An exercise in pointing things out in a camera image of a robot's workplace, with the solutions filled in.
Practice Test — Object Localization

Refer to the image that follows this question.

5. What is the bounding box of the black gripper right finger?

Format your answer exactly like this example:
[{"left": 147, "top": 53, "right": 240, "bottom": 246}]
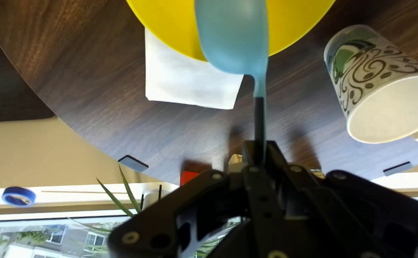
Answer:
[{"left": 265, "top": 139, "right": 418, "bottom": 258}]

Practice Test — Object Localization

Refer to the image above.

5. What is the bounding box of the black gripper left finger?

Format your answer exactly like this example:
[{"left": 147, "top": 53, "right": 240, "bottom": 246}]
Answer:
[{"left": 107, "top": 139, "right": 288, "bottom": 258}]

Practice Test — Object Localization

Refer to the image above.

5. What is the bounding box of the blue plastic ladle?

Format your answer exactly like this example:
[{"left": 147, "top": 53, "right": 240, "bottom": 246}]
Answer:
[{"left": 193, "top": 0, "right": 270, "bottom": 161}]

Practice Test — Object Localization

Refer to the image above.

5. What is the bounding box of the yellow plastic bowl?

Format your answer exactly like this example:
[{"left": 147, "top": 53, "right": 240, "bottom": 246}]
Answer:
[{"left": 126, "top": 0, "right": 336, "bottom": 63}]

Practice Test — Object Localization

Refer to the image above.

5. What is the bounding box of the red orange block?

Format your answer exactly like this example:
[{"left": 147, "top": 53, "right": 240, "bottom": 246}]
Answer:
[{"left": 179, "top": 160, "right": 213, "bottom": 187}]

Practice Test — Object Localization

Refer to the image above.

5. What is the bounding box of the green potted plant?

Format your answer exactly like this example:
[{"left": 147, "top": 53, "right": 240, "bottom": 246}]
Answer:
[{"left": 94, "top": 164, "right": 173, "bottom": 219}]

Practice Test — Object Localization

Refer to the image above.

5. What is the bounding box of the patterned paper cup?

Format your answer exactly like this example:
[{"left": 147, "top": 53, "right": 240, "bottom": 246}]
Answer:
[{"left": 322, "top": 22, "right": 418, "bottom": 144}]

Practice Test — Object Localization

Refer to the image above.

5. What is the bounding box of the white paper napkin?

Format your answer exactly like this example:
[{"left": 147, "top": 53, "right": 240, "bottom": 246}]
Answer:
[{"left": 143, "top": 27, "right": 245, "bottom": 111}]

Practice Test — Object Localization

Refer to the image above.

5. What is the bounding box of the blue tape roll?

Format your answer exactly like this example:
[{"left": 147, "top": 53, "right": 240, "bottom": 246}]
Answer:
[{"left": 0, "top": 184, "right": 37, "bottom": 207}]

